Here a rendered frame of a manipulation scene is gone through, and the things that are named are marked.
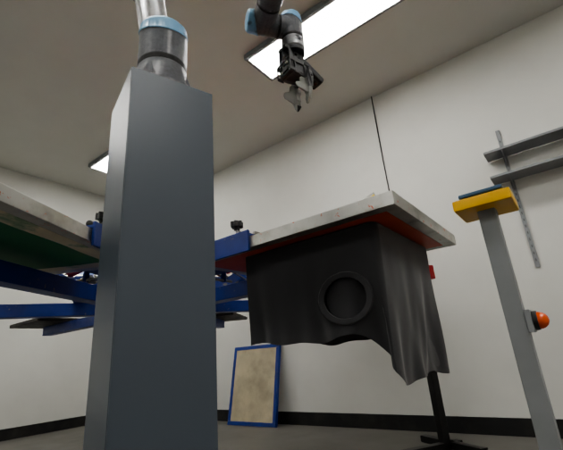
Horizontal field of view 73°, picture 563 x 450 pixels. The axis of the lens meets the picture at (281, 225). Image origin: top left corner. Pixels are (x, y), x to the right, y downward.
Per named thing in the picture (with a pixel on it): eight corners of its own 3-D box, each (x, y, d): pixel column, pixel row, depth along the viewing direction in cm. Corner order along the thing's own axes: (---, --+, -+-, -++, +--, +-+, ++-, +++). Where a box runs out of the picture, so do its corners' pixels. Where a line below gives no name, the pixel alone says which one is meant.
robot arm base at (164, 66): (137, 71, 79) (139, 35, 82) (119, 111, 91) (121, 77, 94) (204, 95, 88) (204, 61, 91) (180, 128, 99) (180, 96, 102)
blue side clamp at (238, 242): (258, 253, 123) (257, 232, 126) (247, 250, 119) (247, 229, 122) (197, 270, 140) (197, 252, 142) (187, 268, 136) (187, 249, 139)
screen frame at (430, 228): (456, 245, 138) (454, 235, 139) (394, 204, 93) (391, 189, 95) (285, 281, 182) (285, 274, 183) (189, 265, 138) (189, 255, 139)
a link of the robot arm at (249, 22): (250, -8, 118) (283, -1, 121) (243, 20, 128) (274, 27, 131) (251, 11, 116) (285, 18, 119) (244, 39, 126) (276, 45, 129)
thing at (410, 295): (453, 373, 123) (426, 247, 137) (402, 389, 89) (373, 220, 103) (443, 374, 125) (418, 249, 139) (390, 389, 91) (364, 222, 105)
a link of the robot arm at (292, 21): (273, 23, 132) (297, 28, 135) (276, 48, 128) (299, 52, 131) (281, 4, 125) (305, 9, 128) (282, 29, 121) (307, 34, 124)
